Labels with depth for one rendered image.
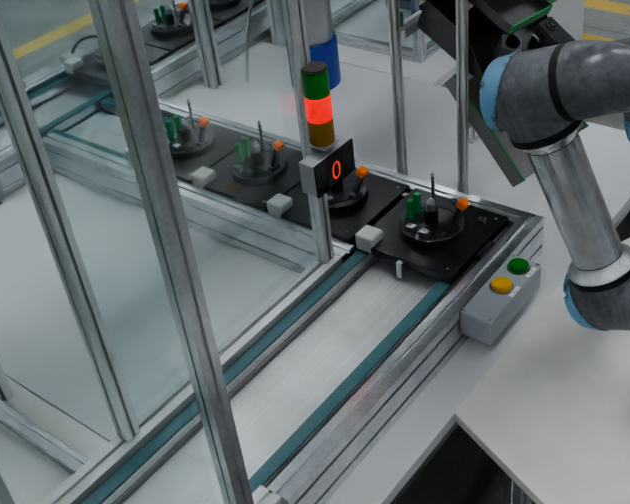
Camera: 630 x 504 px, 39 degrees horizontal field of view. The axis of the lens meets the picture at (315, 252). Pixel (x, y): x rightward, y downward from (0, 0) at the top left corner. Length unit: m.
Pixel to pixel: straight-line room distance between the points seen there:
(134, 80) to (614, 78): 0.73
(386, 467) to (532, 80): 0.72
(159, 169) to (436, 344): 0.91
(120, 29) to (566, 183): 0.83
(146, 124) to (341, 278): 1.04
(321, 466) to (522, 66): 0.71
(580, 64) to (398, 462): 0.75
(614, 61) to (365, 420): 0.72
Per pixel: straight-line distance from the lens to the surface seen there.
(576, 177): 1.48
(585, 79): 1.35
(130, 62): 0.88
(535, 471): 1.64
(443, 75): 2.82
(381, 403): 1.62
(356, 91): 2.77
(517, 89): 1.39
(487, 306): 1.78
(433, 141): 2.48
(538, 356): 1.83
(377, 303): 1.86
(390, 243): 1.93
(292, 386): 1.71
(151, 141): 0.92
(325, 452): 1.54
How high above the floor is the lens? 2.14
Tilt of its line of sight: 37 degrees down
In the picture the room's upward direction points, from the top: 8 degrees counter-clockwise
